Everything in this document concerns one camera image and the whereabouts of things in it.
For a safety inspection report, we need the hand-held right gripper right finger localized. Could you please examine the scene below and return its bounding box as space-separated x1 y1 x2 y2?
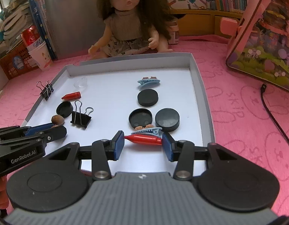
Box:
162 132 242 181

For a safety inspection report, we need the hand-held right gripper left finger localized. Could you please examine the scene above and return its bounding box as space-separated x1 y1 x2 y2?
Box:
49 130 125 181

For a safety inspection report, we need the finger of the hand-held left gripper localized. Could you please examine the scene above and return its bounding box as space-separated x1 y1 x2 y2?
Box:
34 125 67 143
20 123 54 136

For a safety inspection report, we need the brown walnut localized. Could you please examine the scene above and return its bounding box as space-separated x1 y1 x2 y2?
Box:
51 115 65 125

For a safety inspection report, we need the black round cap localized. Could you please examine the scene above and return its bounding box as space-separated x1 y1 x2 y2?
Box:
56 101 74 118
128 108 152 129

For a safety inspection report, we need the red bullet-shaped crayon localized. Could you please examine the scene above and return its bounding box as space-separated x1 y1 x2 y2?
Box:
61 91 82 100
124 134 163 146

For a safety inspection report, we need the blue bear hair clip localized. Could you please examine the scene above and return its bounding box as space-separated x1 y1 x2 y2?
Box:
137 76 161 88
134 125 163 136

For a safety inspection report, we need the black binder clip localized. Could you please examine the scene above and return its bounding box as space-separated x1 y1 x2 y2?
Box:
70 100 94 129
36 81 54 101

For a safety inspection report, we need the black round disc lid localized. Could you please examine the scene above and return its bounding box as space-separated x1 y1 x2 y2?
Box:
137 88 159 107
155 108 181 132

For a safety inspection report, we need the clear plastic dome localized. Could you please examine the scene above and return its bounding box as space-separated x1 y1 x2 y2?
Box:
74 77 89 91

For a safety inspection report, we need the grey cardboard box lid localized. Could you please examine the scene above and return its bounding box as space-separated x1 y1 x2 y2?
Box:
20 52 215 176

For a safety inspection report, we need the person's left hand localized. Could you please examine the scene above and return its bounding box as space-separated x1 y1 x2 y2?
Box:
0 176 9 214

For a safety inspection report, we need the orange plastic crate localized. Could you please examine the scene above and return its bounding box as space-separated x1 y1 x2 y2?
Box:
0 40 42 80

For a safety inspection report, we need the white paper cup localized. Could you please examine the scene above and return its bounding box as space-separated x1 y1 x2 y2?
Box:
27 43 53 72

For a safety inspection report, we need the pink bunny-print towel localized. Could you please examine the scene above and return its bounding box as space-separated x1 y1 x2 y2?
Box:
0 34 289 216

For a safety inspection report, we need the stack of worn books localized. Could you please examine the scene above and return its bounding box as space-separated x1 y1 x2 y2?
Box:
0 0 33 57

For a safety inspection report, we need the row of blue-spined books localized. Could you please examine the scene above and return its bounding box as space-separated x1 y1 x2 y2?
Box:
27 0 58 60

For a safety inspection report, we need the small brown jar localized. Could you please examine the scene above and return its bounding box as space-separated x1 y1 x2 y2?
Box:
168 20 180 45

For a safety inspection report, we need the grey metal container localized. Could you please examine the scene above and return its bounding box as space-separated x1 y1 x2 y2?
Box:
42 0 107 59

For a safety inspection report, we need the brown-haired doll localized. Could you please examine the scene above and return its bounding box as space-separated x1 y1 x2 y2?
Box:
88 0 180 60

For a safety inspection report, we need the wooden shelf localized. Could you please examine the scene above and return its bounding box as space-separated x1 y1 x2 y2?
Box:
169 8 243 39

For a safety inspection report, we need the pink triangular toy house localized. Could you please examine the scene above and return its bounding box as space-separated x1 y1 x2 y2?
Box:
220 0 289 92

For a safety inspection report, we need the black cable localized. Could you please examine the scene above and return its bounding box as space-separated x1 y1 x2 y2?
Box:
260 83 289 152

